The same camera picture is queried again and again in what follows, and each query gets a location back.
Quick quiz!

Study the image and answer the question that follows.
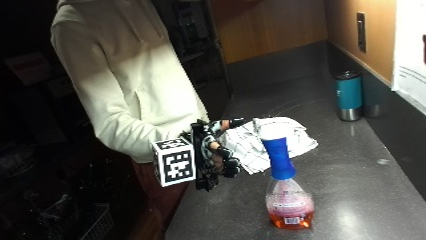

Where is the white checked cloth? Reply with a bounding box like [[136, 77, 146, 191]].
[[219, 116, 320, 176]]

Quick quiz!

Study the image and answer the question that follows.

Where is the white marker cube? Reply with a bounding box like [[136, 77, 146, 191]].
[[151, 137, 198, 188]]

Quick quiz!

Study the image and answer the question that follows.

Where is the spray bottle with blue neck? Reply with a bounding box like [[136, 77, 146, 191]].
[[259, 123, 317, 231]]

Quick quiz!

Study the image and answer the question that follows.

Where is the the person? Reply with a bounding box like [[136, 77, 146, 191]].
[[50, 0, 211, 240]]

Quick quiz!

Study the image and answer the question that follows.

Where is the teal travel mug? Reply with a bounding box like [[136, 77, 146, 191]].
[[335, 70, 365, 122]]

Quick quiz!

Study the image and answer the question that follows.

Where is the white paper sheet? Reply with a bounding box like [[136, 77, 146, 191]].
[[391, 0, 426, 116]]

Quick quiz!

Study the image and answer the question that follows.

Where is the wire basket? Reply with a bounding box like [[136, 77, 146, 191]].
[[39, 194, 116, 240]]

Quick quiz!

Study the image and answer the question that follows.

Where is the black wall outlet plate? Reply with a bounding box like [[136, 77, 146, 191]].
[[356, 11, 368, 54]]

